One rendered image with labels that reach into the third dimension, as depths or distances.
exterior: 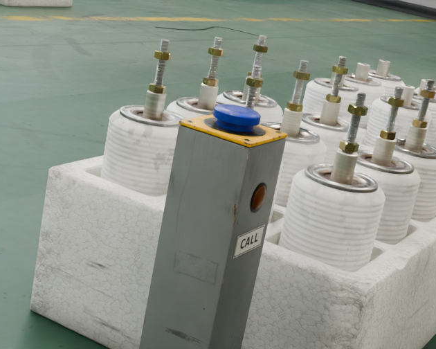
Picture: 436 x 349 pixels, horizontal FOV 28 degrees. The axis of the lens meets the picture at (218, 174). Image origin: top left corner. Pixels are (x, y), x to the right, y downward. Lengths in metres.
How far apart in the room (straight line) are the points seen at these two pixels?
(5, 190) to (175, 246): 0.72
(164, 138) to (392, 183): 0.25
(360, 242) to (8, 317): 0.42
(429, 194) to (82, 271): 0.43
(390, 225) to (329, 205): 0.14
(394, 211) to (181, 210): 0.31
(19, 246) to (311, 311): 0.52
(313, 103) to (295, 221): 0.58
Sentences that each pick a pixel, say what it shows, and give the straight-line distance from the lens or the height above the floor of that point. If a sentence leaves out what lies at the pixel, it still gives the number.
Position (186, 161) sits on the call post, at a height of 0.28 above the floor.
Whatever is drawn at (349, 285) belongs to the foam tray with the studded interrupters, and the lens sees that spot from 0.83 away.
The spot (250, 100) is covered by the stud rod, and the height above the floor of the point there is 0.30.
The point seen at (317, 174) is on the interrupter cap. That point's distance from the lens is 0.88.
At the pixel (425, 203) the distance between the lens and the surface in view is 1.09.
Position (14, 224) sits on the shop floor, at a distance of 1.31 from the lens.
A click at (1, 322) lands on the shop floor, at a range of 1.03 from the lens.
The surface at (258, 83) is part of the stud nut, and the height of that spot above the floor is 0.32.
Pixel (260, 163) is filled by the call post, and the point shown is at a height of 0.29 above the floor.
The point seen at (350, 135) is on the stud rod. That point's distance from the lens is 0.88.
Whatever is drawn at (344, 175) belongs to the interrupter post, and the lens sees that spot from 0.88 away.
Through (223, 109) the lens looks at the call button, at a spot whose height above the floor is 0.33.
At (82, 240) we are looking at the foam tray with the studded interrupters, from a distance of 0.98.
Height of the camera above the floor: 0.48
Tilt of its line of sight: 16 degrees down
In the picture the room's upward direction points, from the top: 11 degrees clockwise
